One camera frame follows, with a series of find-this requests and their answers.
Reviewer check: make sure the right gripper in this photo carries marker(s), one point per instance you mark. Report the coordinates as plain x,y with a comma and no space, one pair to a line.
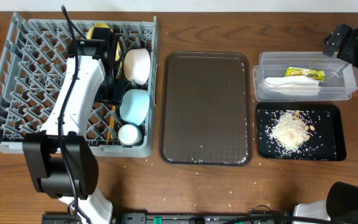
347,53

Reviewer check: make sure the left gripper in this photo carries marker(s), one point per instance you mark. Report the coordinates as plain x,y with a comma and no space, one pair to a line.
108,90

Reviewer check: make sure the light blue bowl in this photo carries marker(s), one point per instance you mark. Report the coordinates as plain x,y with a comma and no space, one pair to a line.
135,106

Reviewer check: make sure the pink white bowl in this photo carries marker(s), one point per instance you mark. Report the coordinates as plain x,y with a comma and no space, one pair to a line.
137,66

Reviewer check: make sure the yellow round plate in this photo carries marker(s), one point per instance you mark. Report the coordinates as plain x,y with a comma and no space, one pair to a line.
104,44

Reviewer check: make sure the wooden chopstick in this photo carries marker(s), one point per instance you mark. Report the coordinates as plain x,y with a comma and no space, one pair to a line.
111,125
112,113

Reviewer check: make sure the white plastic cup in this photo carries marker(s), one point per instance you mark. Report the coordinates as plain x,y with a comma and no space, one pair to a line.
130,135

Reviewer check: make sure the green yellow snack wrapper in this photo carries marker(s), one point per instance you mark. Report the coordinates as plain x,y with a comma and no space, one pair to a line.
314,74

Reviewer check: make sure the white paper napkin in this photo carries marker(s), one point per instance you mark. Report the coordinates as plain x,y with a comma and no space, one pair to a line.
294,85

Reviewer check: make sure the rice food waste pile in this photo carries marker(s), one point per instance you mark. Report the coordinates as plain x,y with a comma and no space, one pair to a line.
290,129

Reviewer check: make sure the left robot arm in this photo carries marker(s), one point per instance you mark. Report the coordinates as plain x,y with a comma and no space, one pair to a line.
59,159

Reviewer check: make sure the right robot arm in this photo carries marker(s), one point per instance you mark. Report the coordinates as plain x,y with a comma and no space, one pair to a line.
341,205

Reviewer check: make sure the clear plastic waste bin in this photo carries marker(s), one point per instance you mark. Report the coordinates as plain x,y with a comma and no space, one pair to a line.
340,83

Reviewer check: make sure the grey plastic dishwasher rack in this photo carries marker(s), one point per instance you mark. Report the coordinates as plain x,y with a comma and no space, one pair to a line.
32,72

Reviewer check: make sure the dark brown serving tray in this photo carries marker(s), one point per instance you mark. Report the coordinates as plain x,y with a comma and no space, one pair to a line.
206,113

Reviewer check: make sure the black rectangular tray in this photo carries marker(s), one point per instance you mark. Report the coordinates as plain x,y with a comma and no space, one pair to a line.
325,141

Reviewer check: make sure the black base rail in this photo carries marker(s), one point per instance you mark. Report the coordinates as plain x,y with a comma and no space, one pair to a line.
141,218

